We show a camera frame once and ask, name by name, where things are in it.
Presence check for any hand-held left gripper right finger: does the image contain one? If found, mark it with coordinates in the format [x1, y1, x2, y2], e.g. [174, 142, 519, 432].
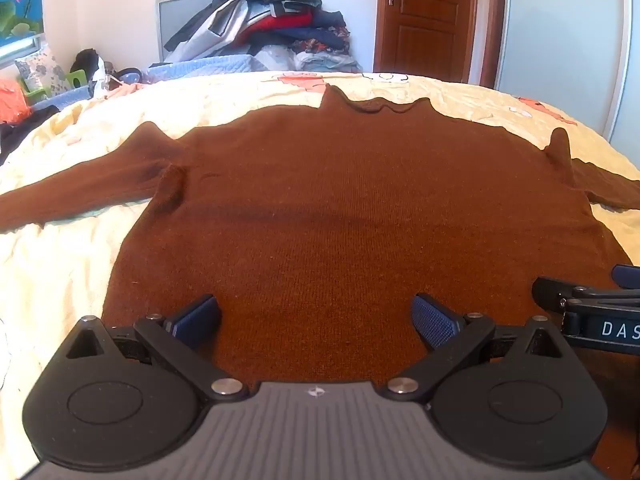
[385, 293, 568, 403]

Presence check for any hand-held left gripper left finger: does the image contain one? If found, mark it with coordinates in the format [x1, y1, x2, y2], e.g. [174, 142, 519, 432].
[65, 294, 250, 402]

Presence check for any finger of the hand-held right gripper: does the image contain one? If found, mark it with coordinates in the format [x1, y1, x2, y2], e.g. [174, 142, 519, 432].
[611, 263, 640, 289]
[531, 275, 640, 312]

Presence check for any brown knit sweater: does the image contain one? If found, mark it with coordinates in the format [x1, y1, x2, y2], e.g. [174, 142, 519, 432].
[0, 85, 640, 391]

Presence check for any pile of clothes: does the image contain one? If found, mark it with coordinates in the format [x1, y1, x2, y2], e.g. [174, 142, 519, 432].
[164, 0, 363, 73]

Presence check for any yellow printed blanket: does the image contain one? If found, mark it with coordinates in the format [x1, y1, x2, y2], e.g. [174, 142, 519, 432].
[0, 69, 640, 411]

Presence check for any white wardrobe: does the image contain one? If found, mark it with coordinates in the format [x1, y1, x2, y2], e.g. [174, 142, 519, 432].
[492, 0, 640, 161]

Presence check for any blue quilted blanket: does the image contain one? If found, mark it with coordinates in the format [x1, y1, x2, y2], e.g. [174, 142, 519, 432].
[141, 54, 261, 85]

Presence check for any black cloth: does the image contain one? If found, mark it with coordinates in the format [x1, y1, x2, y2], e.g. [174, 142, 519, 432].
[0, 105, 62, 163]

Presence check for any green plastic stool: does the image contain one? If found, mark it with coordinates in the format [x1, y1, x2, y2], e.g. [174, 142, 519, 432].
[17, 70, 87, 102]

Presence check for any black bag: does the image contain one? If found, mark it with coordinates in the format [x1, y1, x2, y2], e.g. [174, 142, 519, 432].
[70, 49, 106, 77]

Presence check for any orange cloth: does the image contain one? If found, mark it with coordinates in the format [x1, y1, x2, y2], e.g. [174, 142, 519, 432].
[0, 77, 32, 124]

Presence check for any floral pillow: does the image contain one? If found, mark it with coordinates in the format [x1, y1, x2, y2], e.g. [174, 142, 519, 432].
[15, 45, 68, 96]

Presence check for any grey framed panel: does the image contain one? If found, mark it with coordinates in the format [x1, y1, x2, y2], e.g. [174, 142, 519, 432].
[156, 0, 221, 63]

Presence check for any wooden door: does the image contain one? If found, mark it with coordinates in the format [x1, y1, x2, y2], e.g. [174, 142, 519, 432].
[374, 0, 481, 83]

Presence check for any window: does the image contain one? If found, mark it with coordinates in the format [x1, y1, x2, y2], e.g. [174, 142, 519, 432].
[0, 35, 43, 67]

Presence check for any wooden door frame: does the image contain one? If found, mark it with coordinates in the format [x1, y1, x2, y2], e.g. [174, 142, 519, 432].
[467, 0, 508, 91]

